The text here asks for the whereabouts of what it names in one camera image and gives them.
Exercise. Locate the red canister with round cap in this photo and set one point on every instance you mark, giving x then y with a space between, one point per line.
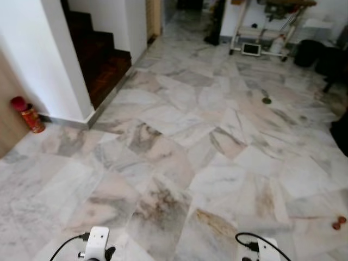
30 117

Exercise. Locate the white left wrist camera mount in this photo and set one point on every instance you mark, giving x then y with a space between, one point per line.
97 243

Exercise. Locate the white framed tablet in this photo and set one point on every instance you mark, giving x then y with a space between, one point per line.
251 49

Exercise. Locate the dark wooden staircase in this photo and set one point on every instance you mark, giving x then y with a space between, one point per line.
103 68

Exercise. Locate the wooden door frame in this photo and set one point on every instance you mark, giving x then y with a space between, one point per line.
153 16

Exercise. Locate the small red floor object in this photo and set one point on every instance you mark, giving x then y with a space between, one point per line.
339 222

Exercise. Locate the black bulky object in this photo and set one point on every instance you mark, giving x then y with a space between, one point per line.
340 133

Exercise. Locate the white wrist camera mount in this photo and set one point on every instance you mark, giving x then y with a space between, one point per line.
97 243
269 250

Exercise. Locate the black round bin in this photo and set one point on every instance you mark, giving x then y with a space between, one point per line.
309 53

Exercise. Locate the white metal trolley rack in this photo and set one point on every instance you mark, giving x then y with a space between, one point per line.
261 32

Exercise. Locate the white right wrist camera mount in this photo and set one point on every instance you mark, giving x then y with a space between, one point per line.
269 250

